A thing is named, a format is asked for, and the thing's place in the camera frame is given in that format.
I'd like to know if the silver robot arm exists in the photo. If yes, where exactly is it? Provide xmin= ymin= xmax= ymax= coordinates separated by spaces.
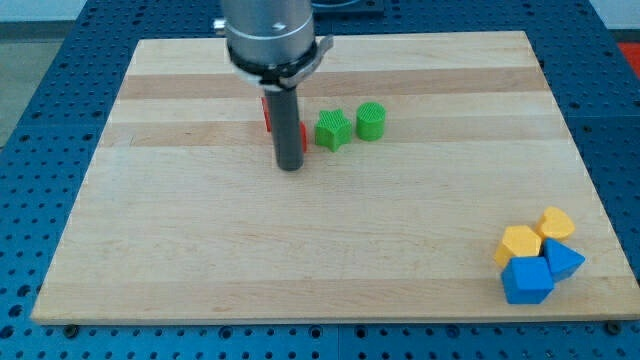
xmin=221 ymin=0 xmax=315 ymax=65

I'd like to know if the green star block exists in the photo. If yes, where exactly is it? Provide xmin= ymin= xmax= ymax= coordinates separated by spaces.
xmin=315 ymin=109 xmax=352 ymax=152

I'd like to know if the green circle block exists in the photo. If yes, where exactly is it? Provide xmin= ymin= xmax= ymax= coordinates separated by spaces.
xmin=356 ymin=102 xmax=386 ymax=141

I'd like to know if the red block behind rod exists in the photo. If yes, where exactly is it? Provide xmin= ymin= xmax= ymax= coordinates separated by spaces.
xmin=261 ymin=97 xmax=308 ymax=153

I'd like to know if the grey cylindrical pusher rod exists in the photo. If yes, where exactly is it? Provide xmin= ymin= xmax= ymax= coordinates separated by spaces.
xmin=265 ymin=88 xmax=304 ymax=171

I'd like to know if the wooden board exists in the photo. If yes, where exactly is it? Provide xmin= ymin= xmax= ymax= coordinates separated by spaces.
xmin=31 ymin=31 xmax=639 ymax=325

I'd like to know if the yellow hexagon block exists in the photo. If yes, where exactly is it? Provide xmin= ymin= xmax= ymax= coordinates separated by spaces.
xmin=494 ymin=225 xmax=542 ymax=268

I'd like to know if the blue cube block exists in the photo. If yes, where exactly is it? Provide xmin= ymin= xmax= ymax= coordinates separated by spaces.
xmin=501 ymin=257 xmax=555 ymax=305

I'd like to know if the yellow heart block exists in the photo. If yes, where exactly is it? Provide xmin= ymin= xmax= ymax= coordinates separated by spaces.
xmin=534 ymin=206 xmax=576 ymax=241

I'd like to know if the blue triangle block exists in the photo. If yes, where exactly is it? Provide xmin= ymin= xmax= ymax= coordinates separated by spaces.
xmin=543 ymin=238 xmax=586 ymax=282

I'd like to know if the black clamp ring with lever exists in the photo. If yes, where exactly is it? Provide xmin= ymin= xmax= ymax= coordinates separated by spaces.
xmin=225 ymin=34 xmax=335 ymax=92

